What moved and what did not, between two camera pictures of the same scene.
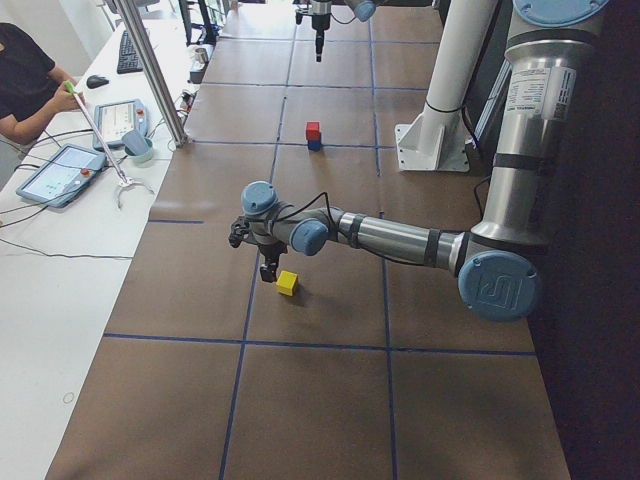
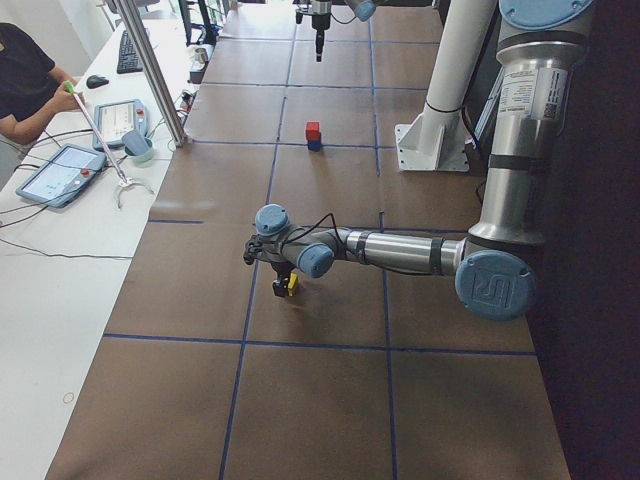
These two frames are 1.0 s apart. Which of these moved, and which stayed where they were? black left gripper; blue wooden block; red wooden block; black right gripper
Moved: black left gripper
Stayed: blue wooden block; red wooden block; black right gripper
